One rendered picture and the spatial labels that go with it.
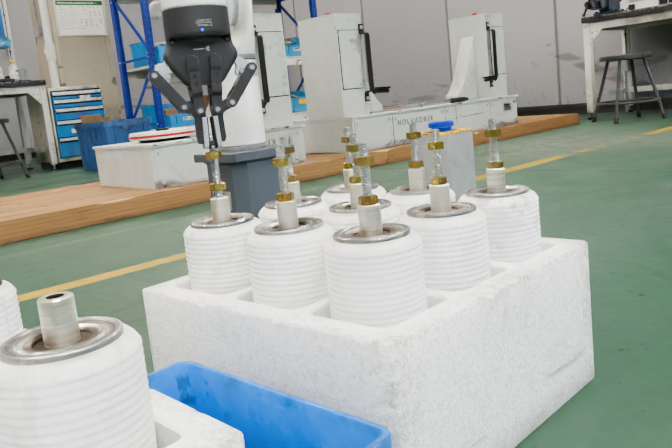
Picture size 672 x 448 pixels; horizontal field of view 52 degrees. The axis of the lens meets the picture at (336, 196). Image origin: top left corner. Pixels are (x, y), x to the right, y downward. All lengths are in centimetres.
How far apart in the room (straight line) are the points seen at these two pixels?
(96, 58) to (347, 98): 413
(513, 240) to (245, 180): 63
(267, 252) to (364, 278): 13
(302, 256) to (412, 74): 691
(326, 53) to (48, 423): 332
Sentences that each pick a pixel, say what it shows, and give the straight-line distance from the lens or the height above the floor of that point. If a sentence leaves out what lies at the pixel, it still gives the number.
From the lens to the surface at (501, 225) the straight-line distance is 82.
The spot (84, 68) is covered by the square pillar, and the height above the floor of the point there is 89.
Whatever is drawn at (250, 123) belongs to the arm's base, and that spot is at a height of 35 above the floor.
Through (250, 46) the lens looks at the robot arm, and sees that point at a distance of 134.
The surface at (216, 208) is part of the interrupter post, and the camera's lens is 83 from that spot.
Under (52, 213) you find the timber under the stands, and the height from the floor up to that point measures 7.
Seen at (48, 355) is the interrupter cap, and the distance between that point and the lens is 45.
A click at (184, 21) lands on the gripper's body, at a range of 80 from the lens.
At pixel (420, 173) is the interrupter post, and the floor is 27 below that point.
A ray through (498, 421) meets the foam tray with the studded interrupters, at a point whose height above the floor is 4.
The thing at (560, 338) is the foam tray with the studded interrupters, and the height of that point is 8.
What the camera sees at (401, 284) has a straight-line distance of 64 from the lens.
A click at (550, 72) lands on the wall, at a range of 661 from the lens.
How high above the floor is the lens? 39
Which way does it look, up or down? 8 degrees down
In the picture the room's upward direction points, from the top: 6 degrees counter-clockwise
